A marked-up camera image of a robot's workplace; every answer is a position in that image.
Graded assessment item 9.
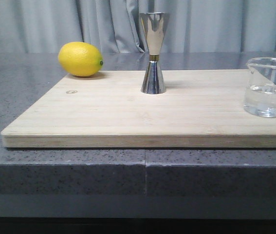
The wooden cutting board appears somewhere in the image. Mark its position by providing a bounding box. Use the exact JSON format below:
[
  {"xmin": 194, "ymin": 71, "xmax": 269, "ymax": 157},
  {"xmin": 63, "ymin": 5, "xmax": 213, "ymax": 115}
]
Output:
[{"xmin": 1, "ymin": 70, "xmax": 276, "ymax": 148}]

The yellow lemon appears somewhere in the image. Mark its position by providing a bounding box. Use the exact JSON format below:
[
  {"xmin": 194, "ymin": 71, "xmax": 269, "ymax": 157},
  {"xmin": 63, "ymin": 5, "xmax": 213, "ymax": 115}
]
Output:
[{"xmin": 58, "ymin": 41, "xmax": 104, "ymax": 77}]

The steel double jigger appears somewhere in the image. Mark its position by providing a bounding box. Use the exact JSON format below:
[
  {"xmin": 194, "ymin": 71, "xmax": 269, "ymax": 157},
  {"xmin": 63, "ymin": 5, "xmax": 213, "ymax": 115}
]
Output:
[{"xmin": 139, "ymin": 12, "xmax": 169, "ymax": 95}]

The clear glass beaker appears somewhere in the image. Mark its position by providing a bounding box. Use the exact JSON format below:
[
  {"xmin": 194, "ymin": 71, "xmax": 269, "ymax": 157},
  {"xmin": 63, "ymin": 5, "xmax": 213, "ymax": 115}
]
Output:
[{"xmin": 243, "ymin": 58, "xmax": 276, "ymax": 117}]

